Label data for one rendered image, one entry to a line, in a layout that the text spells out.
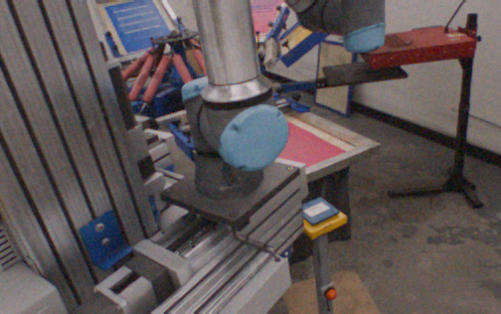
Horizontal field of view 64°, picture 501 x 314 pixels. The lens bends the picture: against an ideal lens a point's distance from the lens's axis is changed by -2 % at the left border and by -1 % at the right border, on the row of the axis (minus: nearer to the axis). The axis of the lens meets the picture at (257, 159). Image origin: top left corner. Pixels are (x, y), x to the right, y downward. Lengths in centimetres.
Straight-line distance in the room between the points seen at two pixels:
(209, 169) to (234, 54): 28
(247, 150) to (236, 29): 18
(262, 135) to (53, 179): 39
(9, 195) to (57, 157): 10
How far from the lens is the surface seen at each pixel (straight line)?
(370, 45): 76
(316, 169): 142
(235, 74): 62
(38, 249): 81
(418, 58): 246
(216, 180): 81
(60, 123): 77
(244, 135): 62
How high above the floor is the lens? 169
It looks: 27 degrees down
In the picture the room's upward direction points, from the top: 9 degrees counter-clockwise
